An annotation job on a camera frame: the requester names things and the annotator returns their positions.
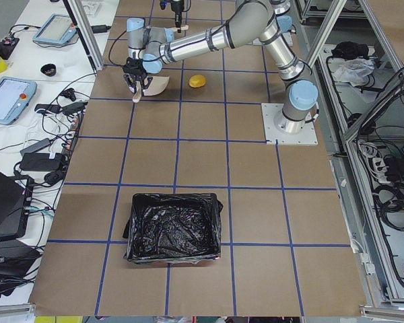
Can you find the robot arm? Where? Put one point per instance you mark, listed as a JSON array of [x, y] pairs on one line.
[[150, 48]]

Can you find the black laptop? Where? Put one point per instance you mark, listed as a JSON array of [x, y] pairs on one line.
[[15, 198]]

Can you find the black power adapter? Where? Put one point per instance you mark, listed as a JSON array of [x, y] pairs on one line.
[[42, 161]]

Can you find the pink bin with black bag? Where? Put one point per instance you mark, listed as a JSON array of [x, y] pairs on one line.
[[174, 228]]

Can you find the blue teach pendant far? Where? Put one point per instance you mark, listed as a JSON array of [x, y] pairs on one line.
[[58, 31]]

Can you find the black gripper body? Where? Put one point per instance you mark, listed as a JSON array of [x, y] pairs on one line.
[[133, 68], [177, 9]]

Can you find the blue teach pendant near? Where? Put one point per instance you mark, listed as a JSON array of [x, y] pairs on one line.
[[15, 95]]

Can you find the aluminium frame post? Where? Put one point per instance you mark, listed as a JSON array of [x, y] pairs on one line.
[[84, 30]]

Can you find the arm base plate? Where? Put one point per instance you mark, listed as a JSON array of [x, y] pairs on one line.
[[281, 131]]

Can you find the beige plastic dustpan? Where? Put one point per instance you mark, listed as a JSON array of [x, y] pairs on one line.
[[158, 85]]

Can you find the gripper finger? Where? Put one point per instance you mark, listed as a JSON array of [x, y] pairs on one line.
[[129, 82], [146, 82]]

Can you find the blue teach pendant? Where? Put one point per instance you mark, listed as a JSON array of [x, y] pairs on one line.
[[15, 95], [58, 31]]

